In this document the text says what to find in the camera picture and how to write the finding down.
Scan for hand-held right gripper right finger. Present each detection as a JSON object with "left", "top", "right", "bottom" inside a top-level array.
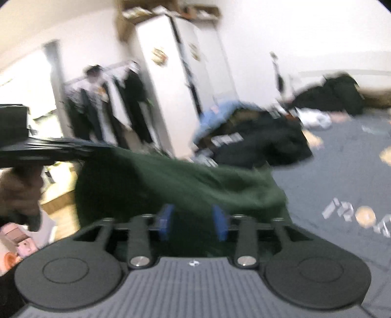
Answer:
[{"left": 212, "top": 204, "right": 310, "bottom": 270}]

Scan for black puffer jacket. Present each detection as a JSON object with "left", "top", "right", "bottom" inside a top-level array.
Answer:
[{"left": 293, "top": 73, "right": 365, "bottom": 116}]

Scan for black hanging brush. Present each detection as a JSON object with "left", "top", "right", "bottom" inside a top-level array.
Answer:
[{"left": 270, "top": 51, "right": 285, "bottom": 93}]

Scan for white headboard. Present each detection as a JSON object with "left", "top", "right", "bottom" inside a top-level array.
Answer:
[{"left": 298, "top": 70, "right": 391, "bottom": 81}]

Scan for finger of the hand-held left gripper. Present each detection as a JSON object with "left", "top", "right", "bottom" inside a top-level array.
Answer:
[{"left": 57, "top": 139, "right": 107, "bottom": 161}]

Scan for brown fur blanket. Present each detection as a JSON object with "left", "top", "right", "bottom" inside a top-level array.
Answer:
[{"left": 360, "top": 88, "right": 391, "bottom": 108}]

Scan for person's left hand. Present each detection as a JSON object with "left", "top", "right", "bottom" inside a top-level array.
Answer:
[{"left": 0, "top": 167, "right": 44, "bottom": 220}]

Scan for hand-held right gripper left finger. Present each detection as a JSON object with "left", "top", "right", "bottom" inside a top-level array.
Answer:
[{"left": 73, "top": 204, "right": 176, "bottom": 270}]

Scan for dark green t-shirt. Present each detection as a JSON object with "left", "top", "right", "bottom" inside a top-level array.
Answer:
[{"left": 74, "top": 146, "right": 291, "bottom": 258}]

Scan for pile of black clothes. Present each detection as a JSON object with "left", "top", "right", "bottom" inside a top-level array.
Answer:
[{"left": 198, "top": 106, "right": 314, "bottom": 169}]

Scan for pink box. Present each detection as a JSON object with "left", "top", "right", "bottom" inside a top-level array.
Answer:
[{"left": 0, "top": 223, "right": 42, "bottom": 273}]

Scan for white wardrobe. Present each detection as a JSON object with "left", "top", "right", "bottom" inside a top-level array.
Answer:
[{"left": 134, "top": 15, "right": 239, "bottom": 157}]

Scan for light blue cloth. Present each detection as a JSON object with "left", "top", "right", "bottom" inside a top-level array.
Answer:
[{"left": 195, "top": 100, "right": 264, "bottom": 145}]

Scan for dark hanging clothes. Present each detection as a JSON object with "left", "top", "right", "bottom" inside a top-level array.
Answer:
[{"left": 64, "top": 60, "right": 154, "bottom": 148}]

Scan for white garment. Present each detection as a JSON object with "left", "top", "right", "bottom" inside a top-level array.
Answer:
[{"left": 299, "top": 109, "right": 332, "bottom": 129}]

